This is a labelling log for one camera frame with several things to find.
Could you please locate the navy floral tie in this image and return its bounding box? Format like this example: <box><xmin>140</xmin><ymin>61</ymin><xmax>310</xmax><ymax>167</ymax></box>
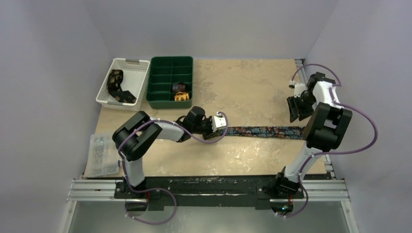
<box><xmin>225</xmin><ymin>126</ymin><xmax>305</xmax><ymax>140</ymax></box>

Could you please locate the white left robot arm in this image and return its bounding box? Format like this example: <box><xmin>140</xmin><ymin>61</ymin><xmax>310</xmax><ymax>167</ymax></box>
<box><xmin>112</xmin><ymin>106</ymin><xmax>229</xmax><ymax>199</ymax></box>

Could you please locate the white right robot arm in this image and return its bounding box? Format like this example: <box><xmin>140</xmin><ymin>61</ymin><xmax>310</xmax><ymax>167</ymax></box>
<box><xmin>273</xmin><ymin>72</ymin><xmax>353</xmax><ymax>198</ymax></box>

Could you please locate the rolled yellow tie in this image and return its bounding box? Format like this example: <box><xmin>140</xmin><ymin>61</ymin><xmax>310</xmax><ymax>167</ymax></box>
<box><xmin>174</xmin><ymin>92</ymin><xmax>190</xmax><ymax>101</ymax></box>

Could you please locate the rolled dark red tie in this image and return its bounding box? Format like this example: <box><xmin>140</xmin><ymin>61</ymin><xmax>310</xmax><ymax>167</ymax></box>
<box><xmin>171</xmin><ymin>83</ymin><xmax>187</xmax><ymax>93</ymax></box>

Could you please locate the white plastic basket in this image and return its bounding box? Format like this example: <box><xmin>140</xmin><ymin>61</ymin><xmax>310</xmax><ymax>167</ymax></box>
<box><xmin>95</xmin><ymin>58</ymin><xmax>151</xmax><ymax>111</ymax></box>

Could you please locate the black gold patterned tie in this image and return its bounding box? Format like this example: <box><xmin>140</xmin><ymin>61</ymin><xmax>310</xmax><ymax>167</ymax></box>
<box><xmin>106</xmin><ymin>69</ymin><xmax>137</xmax><ymax>104</ymax></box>

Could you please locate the clear plastic storage box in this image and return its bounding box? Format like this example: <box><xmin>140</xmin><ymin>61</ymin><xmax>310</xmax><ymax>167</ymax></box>
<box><xmin>84</xmin><ymin>133</ymin><xmax>120</xmax><ymax>178</ymax></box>

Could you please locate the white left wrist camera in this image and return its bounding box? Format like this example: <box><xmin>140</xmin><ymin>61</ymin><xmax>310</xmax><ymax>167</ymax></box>
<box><xmin>211</xmin><ymin>115</ymin><xmax>227</xmax><ymax>132</ymax></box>

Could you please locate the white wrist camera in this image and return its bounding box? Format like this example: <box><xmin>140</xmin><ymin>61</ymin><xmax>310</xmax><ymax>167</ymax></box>
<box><xmin>289</xmin><ymin>81</ymin><xmax>307</xmax><ymax>98</ymax></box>
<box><xmin>211</xmin><ymin>115</ymin><xmax>227</xmax><ymax>132</ymax></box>

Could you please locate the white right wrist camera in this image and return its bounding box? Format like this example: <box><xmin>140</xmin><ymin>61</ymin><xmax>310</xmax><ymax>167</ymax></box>
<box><xmin>289</xmin><ymin>81</ymin><xmax>307</xmax><ymax>98</ymax></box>

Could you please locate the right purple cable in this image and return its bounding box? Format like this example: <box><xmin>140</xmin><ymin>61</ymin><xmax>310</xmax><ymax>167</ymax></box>
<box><xmin>275</xmin><ymin>63</ymin><xmax>379</xmax><ymax>218</ymax></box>

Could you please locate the purple cable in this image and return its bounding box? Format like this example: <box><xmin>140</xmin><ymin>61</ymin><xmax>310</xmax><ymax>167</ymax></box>
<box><xmin>275</xmin><ymin>63</ymin><xmax>379</xmax><ymax>218</ymax></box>
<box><xmin>117</xmin><ymin>111</ymin><xmax>229</xmax><ymax>225</ymax></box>

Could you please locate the aluminium frame rail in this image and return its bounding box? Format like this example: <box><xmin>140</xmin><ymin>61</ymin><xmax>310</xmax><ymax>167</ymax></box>
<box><xmin>66</xmin><ymin>58</ymin><xmax>351</xmax><ymax>203</ymax></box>

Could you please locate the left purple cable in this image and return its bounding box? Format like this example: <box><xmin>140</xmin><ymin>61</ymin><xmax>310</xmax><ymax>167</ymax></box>
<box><xmin>117</xmin><ymin>111</ymin><xmax>229</xmax><ymax>225</ymax></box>

